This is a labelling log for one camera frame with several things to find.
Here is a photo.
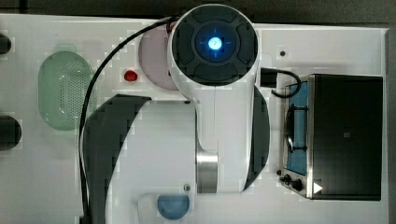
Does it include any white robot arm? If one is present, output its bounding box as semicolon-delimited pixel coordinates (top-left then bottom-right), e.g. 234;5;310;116
167;4;261;193

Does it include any small red tomato toy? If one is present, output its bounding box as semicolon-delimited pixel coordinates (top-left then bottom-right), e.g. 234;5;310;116
124;70;138;82

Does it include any grey oval plate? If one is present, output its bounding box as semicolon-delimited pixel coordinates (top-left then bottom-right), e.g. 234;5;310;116
138;25;177;91

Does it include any black toaster oven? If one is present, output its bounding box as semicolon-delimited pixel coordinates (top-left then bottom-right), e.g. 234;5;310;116
277;74;383;201

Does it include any black cylinder at edge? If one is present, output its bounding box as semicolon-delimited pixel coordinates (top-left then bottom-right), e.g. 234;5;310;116
0;34;12;54

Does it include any black power plug cable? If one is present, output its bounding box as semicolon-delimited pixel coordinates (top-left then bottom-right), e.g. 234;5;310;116
260;66;303;99

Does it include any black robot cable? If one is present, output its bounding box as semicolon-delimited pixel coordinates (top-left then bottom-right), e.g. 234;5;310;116
78;16;181;224

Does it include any black cylinder post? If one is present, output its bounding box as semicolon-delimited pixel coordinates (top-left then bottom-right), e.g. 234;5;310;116
0;116;21;151

